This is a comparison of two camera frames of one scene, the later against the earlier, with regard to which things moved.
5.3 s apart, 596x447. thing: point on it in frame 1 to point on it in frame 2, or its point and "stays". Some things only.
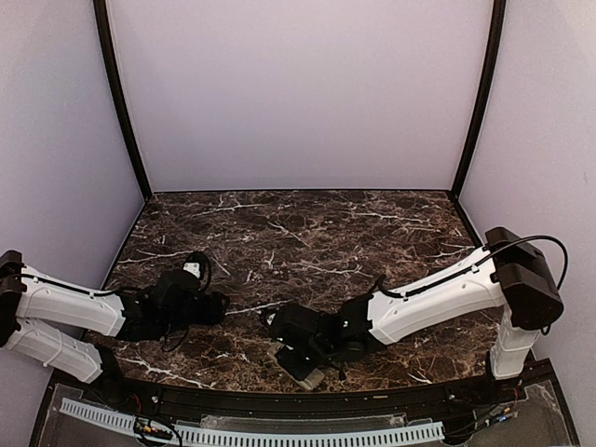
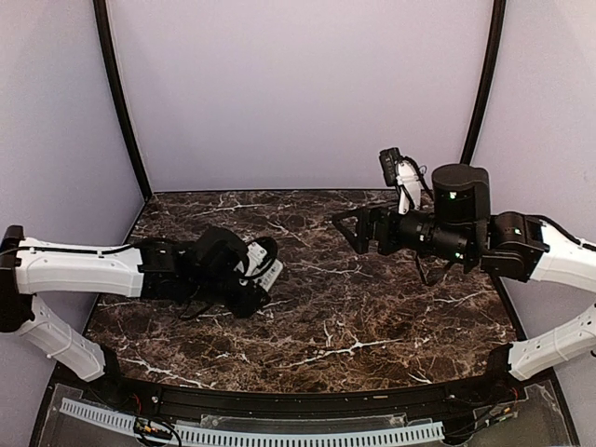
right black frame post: [494, 45] stays
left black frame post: [103, 22] stays
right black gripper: [299, 370] to [366, 230]
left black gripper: [213, 313] to [246, 305]
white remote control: [310, 382] to [267, 279]
